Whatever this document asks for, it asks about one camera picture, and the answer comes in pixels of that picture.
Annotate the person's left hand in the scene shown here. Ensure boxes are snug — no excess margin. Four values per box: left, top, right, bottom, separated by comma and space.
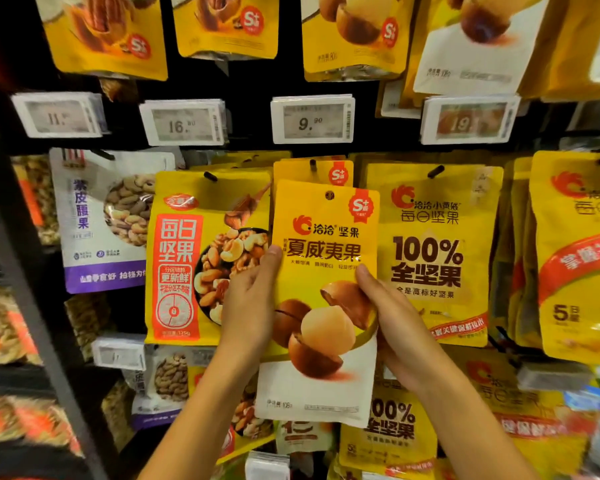
220, 245, 284, 361

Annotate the clear brown nut bag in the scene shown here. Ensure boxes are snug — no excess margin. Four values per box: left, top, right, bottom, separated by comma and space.
65, 293, 111, 361

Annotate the person's left forearm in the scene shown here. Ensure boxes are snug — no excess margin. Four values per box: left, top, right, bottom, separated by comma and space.
138, 339, 271, 480

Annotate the small white cashew nut bag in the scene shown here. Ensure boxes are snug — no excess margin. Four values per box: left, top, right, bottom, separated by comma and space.
130, 345, 216, 431

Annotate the black hanging-bag store shelf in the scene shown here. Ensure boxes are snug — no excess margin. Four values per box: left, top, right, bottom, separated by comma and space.
0, 0, 600, 480

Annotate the person's right forearm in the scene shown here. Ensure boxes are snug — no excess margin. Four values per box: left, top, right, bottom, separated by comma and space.
405, 369, 539, 480

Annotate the white purple cashew packet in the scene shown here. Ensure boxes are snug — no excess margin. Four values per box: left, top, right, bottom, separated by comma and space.
48, 147, 176, 294

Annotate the black metal store shelf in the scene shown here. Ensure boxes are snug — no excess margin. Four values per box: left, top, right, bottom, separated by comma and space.
0, 85, 121, 480

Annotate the small white price tag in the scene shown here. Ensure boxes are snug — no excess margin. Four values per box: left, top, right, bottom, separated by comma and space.
245, 451, 291, 480
517, 361, 593, 391
92, 335, 148, 371

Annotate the stack of yellow nut bags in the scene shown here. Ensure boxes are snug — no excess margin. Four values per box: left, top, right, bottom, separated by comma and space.
488, 155, 541, 348

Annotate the small yellow nut bag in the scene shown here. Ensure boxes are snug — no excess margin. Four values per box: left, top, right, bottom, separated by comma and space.
445, 345, 591, 480
338, 395, 439, 476

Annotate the large white price tag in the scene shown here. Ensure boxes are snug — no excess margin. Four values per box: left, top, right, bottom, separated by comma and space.
10, 91, 108, 139
138, 99, 229, 148
270, 95, 356, 146
420, 95, 521, 146

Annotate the green white chestnut bag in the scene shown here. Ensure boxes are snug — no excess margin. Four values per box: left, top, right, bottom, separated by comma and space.
275, 419, 336, 456

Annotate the person's right hand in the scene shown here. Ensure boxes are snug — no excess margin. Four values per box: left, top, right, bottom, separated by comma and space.
355, 263, 443, 391

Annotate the white-backed snack bag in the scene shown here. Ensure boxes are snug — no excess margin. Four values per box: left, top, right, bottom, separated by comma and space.
412, 0, 551, 96

